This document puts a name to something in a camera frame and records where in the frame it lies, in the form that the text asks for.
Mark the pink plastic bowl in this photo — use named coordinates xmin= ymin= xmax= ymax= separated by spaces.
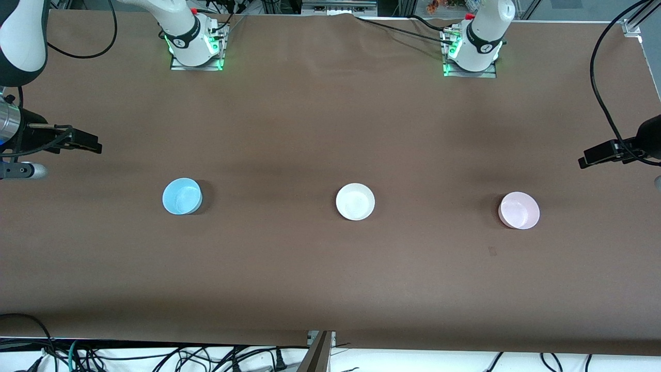
xmin=498 ymin=191 xmax=541 ymax=230

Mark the blue plastic bowl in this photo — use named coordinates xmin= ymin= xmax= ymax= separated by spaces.
xmin=162 ymin=178 xmax=203 ymax=215

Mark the white plastic bowl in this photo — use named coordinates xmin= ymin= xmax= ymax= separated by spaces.
xmin=336 ymin=183 xmax=376 ymax=221

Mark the brown table cover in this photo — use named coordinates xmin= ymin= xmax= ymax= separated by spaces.
xmin=0 ymin=9 xmax=661 ymax=356

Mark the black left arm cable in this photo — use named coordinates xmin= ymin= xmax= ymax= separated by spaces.
xmin=590 ymin=0 xmax=661 ymax=167

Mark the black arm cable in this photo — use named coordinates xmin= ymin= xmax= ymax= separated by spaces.
xmin=48 ymin=0 xmax=118 ymax=59
xmin=590 ymin=0 xmax=661 ymax=167

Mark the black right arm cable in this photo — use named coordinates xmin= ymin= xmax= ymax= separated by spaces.
xmin=48 ymin=0 xmax=118 ymax=59

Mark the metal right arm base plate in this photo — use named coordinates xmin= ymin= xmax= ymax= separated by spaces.
xmin=170 ymin=31 xmax=228 ymax=72

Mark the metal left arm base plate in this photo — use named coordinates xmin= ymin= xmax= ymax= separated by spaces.
xmin=442 ymin=28 xmax=498 ymax=79

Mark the black looped floor cable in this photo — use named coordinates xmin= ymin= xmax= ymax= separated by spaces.
xmin=0 ymin=313 xmax=58 ymax=372

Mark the black cable across table edge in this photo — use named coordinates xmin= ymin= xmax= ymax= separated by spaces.
xmin=353 ymin=14 xmax=456 ymax=43

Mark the silver rail with connectors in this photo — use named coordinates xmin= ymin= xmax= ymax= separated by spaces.
xmin=302 ymin=0 xmax=378 ymax=16

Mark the aluminium frame profile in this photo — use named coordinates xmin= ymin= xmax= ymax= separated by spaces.
xmin=298 ymin=331 xmax=336 ymax=372

